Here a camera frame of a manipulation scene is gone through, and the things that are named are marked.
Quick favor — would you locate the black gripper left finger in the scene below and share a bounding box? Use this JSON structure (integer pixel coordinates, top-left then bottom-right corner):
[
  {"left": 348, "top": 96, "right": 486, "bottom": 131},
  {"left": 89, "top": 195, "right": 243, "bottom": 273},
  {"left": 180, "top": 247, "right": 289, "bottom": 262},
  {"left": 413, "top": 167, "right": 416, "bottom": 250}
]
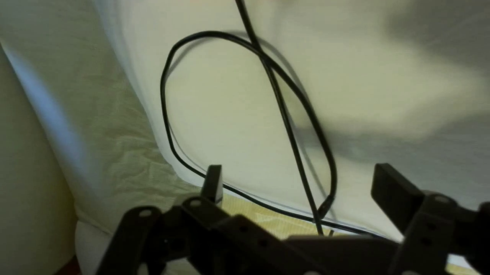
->
[{"left": 201, "top": 164, "right": 224, "bottom": 204}]

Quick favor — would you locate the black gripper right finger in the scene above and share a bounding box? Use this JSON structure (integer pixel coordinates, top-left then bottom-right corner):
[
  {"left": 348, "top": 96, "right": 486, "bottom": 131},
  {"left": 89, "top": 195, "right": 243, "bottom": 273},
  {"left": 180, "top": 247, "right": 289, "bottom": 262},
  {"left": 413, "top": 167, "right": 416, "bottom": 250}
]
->
[{"left": 371, "top": 163, "right": 425, "bottom": 232}]

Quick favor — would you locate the large white front pillow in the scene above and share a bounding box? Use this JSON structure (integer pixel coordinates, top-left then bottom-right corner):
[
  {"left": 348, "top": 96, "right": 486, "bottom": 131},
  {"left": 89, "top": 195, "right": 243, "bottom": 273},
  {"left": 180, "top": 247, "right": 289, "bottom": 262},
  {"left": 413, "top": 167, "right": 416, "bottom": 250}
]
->
[{"left": 93, "top": 0, "right": 490, "bottom": 236}]

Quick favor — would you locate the yellow bed comforter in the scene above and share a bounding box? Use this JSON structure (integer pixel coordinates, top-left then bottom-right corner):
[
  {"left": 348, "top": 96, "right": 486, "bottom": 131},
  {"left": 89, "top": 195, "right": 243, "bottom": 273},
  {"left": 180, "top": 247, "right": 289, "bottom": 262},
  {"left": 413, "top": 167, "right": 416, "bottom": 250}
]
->
[{"left": 174, "top": 195, "right": 481, "bottom": 275}]

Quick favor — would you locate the grey bed sheet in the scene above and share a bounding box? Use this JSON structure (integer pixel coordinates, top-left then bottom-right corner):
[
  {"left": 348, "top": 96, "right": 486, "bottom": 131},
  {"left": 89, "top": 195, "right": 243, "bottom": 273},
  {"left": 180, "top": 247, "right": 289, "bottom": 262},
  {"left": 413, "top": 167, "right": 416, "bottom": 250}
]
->
[{"left": 0, "top": 0, "right": 195, "bottom": 275}]

